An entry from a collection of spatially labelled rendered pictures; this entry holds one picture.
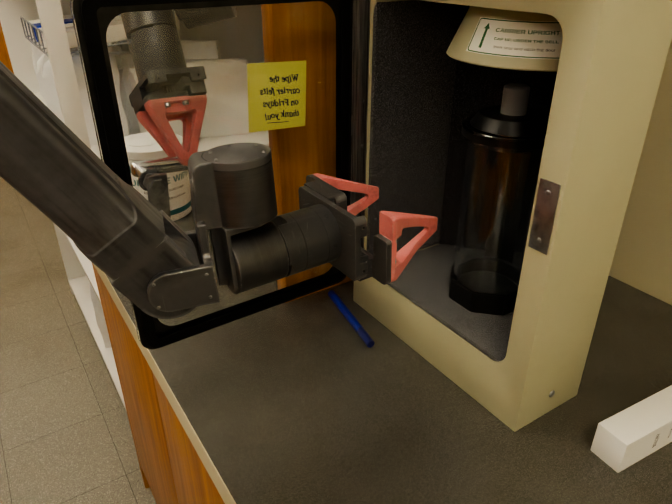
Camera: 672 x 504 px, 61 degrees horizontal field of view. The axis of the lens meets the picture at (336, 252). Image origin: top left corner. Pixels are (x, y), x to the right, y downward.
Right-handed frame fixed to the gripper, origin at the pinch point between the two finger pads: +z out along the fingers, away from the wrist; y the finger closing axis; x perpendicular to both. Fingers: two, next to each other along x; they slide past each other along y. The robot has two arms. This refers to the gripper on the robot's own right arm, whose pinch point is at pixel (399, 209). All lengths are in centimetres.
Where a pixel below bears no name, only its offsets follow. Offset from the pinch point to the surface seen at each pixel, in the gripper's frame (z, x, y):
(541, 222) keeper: 6.7, -1.5, -12.6
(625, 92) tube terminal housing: 12.9, -12.7, -14.3
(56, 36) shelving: -15, -8, 102
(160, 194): -20.6, -2.1, 14.2
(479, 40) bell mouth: 9.2, -15.8, -0.4
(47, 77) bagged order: -14, 8, 147
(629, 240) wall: 49, 19, 1
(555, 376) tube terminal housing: 11.6, 18.5, -14.1
